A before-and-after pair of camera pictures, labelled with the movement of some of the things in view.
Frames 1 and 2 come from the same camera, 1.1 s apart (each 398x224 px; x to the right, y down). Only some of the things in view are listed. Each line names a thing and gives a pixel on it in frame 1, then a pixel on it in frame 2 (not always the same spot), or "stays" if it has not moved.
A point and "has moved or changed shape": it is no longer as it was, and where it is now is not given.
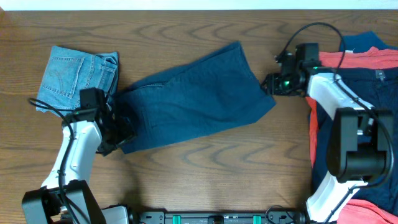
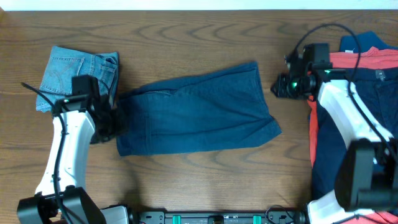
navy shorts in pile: x=377 y=86 stays
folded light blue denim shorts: x=69 y=70 stays
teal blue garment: x=361 y=42 stays
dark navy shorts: x=210 y=91 has moved or changed shape
